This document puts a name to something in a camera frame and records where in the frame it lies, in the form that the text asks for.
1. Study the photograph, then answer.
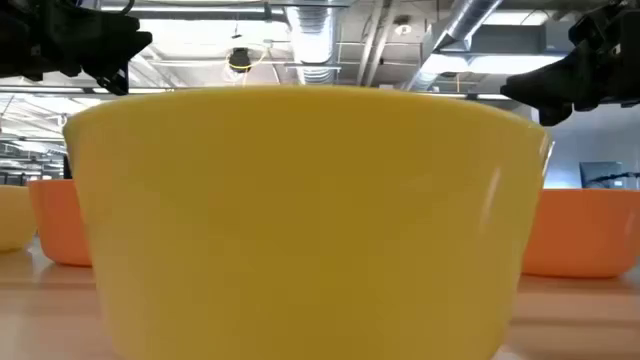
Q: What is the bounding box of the orange plastic mini bowl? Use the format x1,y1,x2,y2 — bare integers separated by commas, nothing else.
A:
27,178,94,268
521,187,640,280

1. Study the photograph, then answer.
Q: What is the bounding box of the slanted silver ceiling duct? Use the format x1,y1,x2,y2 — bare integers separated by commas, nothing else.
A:
405,0,505,92

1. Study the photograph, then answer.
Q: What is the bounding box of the computer monitor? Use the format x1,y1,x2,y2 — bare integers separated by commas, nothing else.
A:
579,160,626,190

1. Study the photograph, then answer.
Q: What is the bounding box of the round silver ceiling duct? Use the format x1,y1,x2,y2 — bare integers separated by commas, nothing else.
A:
283,0,344,86

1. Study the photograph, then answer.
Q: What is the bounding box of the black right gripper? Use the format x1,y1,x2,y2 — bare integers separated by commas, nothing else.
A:
499,0,640,127

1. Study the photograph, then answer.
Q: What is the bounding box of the long ceiling light strip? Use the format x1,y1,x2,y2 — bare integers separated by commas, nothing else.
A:
0,85,514,101

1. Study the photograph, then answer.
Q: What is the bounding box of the yellow plastic mini bowl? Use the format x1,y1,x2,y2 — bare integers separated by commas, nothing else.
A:
62,83,555,360
0,183,39,253

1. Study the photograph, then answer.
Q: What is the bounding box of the black ceiling device yellow cable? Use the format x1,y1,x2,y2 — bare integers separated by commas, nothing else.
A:
227,46,254,75

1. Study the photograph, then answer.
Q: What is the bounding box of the rectangular grey ceiling duct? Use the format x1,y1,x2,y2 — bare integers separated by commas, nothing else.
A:
433,22,576,56

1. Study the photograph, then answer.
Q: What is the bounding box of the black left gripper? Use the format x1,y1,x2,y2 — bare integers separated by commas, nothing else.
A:
0,0,153,96

